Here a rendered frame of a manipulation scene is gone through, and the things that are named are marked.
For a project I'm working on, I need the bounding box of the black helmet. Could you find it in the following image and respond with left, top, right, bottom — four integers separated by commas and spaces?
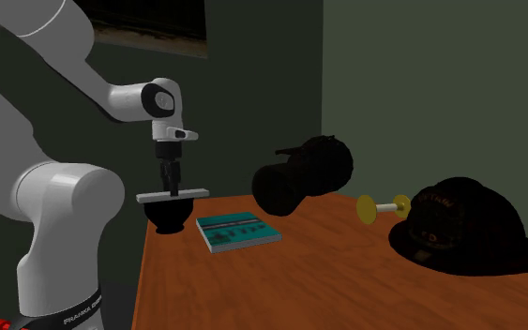
387, 175, 528, 278

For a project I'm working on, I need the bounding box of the teal book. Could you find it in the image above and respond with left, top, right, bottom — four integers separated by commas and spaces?
195, 211, 284, 255

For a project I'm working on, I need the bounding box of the yellow and white spool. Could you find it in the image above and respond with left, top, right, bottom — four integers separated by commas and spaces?
355, 193, 413, 226

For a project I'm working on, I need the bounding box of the black bowl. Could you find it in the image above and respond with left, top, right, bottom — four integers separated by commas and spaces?
143, 197, 196, 235

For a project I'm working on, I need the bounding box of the brown wooden table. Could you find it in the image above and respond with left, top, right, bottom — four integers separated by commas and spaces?
129, 191, 528, 330

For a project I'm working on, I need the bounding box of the grey flat bar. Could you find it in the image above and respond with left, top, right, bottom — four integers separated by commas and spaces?
135, 187, 211, 204

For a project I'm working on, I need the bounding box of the dark window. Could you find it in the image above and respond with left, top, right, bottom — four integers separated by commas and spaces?
74, 0, 209, 60

